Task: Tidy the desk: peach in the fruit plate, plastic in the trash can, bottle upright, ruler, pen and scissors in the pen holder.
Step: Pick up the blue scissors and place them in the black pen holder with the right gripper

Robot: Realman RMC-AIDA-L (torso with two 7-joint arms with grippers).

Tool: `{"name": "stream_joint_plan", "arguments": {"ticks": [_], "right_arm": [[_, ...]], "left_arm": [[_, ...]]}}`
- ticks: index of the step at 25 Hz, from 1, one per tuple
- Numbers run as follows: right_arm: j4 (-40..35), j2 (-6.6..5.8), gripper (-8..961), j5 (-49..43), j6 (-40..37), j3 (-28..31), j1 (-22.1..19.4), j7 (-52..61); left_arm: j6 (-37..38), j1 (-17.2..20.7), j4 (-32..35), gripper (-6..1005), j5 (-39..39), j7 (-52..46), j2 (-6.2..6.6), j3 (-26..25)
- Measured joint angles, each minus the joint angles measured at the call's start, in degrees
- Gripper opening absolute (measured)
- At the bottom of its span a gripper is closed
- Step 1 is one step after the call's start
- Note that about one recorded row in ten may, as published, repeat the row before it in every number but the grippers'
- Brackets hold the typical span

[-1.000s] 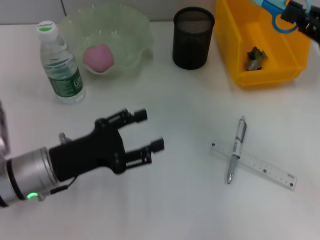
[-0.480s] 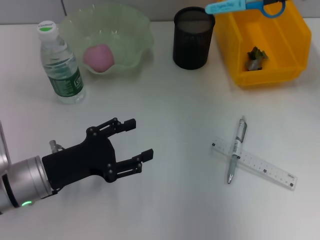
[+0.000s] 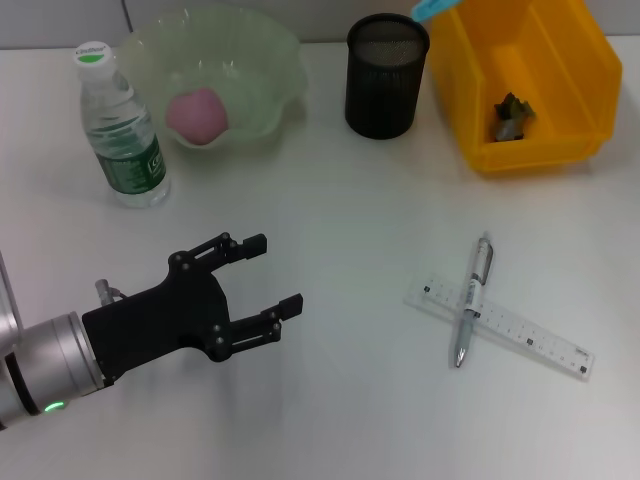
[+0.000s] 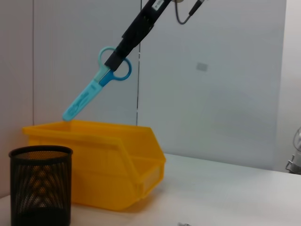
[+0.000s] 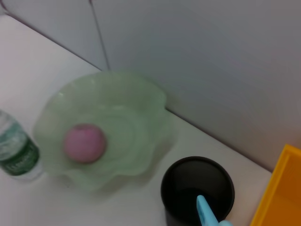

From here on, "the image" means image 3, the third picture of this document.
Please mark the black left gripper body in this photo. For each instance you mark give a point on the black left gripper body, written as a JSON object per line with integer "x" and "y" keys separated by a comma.
{"x": 165, "y": 320}

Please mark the blue teal scissors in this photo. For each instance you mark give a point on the blue teal scissors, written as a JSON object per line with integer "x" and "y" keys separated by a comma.
{"x": 427, "y": 10}

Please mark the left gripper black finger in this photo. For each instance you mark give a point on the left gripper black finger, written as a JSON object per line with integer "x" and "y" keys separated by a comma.
{"x": 252, "y": 245}
{"x": 290, "y": 307}

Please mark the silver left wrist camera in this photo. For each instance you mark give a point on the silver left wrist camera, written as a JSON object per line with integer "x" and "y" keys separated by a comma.
{"x": 7, "y": 310}

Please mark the black mesh pen holder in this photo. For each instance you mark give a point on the black mesh pen holder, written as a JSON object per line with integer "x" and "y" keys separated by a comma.
{"x": 385, "y": 95}

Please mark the silver pen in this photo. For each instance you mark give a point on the silver pen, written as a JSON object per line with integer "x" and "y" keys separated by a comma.
{"x": 475, "y": 285}

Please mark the green glass fruit plate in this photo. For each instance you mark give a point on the green glass fruit plate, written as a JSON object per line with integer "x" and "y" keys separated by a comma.
{"x": 260, "y": 75}

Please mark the pink peach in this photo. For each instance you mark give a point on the pink peach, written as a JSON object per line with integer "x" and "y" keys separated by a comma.
{"x": 197, "y": 117}

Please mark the yellow plastic bin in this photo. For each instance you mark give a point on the yellow plastic bin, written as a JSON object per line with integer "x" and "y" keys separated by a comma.
{"x": 565, "y": 75}

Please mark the transparent plastic ruler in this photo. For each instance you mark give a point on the transparent plastic ruler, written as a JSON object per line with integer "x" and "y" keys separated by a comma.
{"x": 540, "y": 340}

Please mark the clear green-label water bottle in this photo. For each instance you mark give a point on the clear green-label water bottle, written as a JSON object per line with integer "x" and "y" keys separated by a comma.
{"x": 130, "y": 165}

